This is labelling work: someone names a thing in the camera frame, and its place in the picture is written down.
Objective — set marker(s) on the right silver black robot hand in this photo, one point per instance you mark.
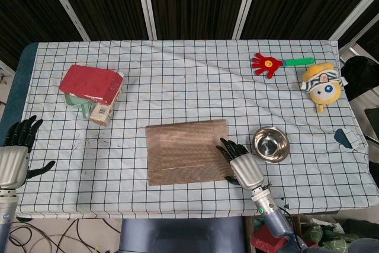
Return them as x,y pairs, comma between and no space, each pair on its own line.
245,170

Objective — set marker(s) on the red hand clapper toy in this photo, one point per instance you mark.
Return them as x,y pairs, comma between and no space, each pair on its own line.
266,64

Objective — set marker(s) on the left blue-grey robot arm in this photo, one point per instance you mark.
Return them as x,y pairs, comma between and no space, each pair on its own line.
7,208

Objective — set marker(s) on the beige labelled drink bottle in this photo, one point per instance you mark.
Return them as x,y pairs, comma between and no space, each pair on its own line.
100,115

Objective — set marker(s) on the light green plate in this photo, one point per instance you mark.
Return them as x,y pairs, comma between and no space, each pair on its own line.
84,108

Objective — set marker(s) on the green patterned cloth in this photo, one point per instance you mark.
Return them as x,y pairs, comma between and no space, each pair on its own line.
331,241

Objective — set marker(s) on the yellow plush toy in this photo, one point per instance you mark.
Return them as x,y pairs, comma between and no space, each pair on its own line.
324,87

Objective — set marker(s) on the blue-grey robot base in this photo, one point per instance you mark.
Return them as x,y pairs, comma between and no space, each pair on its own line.
177,235

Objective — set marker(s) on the black chair back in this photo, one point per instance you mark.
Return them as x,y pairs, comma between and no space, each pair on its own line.
361,75

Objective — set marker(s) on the white partition post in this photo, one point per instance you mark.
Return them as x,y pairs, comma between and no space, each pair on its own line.
66,5
353,10
145,4
246,4

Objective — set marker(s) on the brown woven placemat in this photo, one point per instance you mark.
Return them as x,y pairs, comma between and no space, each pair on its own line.
183,155

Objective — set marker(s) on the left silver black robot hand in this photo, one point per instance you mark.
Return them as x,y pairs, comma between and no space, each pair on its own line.
13,164

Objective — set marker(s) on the white black checkered tablecloth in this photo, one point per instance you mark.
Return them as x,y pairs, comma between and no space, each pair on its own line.
183,87

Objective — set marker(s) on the stainless steel bowl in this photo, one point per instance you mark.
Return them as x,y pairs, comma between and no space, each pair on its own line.
271,144

